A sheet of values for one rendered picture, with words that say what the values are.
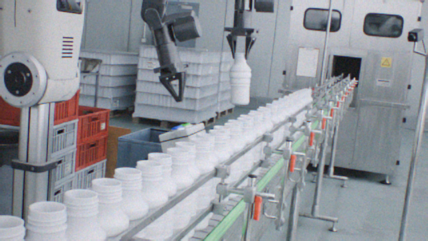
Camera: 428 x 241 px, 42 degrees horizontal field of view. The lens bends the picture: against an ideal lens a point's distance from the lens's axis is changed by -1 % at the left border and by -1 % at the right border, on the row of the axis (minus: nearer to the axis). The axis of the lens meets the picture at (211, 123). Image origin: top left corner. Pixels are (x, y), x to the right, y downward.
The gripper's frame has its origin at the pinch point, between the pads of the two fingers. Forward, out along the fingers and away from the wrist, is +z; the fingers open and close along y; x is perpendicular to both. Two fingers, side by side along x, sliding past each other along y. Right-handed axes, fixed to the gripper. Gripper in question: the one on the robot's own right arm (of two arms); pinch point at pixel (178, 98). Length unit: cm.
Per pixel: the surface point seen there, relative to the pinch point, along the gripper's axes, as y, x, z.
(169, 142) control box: -10.0, 1.6, 10.2
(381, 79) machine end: 473, -51, 26
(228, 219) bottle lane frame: -35.0, -16.9, 26.0
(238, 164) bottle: -21.1, -17.7, 17.4
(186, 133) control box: -10.0, -3.5, 8.9
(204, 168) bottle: -46, -18, 14
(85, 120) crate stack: 255, 175, -4
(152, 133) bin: 81, 45, 11
